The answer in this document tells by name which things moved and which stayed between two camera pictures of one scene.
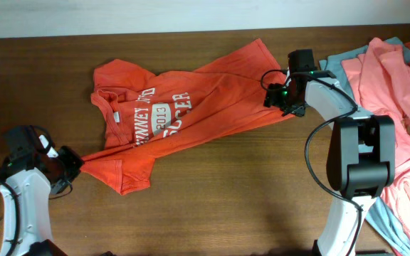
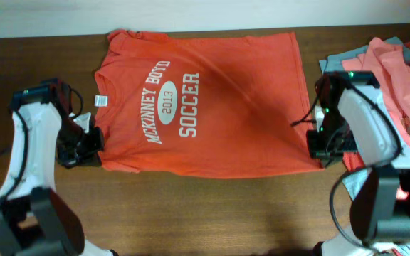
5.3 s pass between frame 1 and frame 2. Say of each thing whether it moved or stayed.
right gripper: moved
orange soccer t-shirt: moved
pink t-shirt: stayed
